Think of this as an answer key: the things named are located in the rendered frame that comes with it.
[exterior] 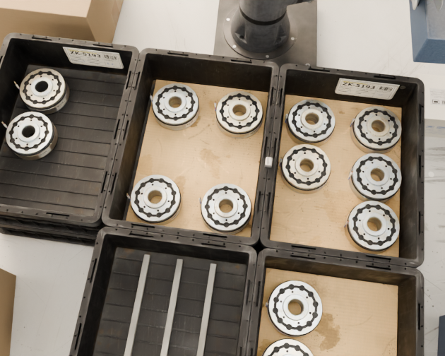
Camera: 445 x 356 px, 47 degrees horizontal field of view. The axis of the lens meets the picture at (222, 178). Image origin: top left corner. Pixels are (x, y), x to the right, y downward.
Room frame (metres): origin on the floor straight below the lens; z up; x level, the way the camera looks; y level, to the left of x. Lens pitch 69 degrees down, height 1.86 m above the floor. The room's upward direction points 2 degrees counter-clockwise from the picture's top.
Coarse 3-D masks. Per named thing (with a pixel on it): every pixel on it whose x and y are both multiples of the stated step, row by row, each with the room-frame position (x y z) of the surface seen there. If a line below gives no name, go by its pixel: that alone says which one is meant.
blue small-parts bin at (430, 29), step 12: (420, 0) 0.60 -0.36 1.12; (444, 0) 0.64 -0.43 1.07; (420, 12) 0.58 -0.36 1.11; (432, 12) 0.62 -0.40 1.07; (444, 12) 0.62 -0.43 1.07; (420, 24) 0.56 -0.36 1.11; (432, 24) 0.59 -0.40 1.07; (444, 24) 0.59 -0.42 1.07; (420, 36) 0.54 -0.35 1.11; (432, 36) 0.56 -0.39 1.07; (444, 36) 0.56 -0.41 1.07; (420, 48) 0.51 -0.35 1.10; (432, 48) 0.51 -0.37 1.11; (444, 48) 0.51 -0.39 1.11; (420, 60) 0.51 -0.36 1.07; (432, 60) 0.51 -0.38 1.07; (444, 60) 0.51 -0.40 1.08
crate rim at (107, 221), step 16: (144, 64) 0.62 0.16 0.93; (240, 64) 0.61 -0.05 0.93; (256, 64) 0.61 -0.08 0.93; (272, 64) 0.61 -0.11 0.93; (272, 80) 0.57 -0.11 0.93; (272, 96) 0.54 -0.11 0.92; (128, 112) 0.51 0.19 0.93; (272, 112) 0.49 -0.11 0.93; (128, 128) 0.47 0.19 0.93; (272, 128) 0.46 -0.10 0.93; (112, 176) 0.37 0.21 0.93; (112, 192) 0.33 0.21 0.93; (256, 208) 0.29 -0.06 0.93; (112, 224) 0.27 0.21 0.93; (128, 224) 0.27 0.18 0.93; (144, 224) 0.27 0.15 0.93; (256, 224) 0.26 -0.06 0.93; (224, 240) 0.23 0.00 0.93; (240, 240) 0.23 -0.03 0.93; (256, 240) 0.23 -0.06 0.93
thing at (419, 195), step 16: (288, 64) 0.60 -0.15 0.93; (384, 80) 0.56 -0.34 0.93; (400, 80) 0.56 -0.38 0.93; (416, 80) 0.56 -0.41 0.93; (416, 112) 0.48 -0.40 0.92; (416, 128) 0.45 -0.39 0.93; (272, 144) 0.42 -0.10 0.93; (416, 144) 0.41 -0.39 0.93; (416, 160) 0.38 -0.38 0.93; (272, 176) 0.36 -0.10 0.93; (416, 176) 0.34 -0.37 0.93; (272, 192) 0.32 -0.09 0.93; (416, 192) 0.31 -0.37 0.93; (416, 208) 0.28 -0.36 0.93; (416, 224) 0.25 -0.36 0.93; (272, 240) 0.23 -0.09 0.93; (416, 240) 0.22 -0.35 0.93; (336, 256) 0.19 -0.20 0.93; (352, 256) 0.19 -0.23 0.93; (368, 256) 0.19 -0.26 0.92; (384, 256) 0.19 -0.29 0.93; (416, 256) 0.19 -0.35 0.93
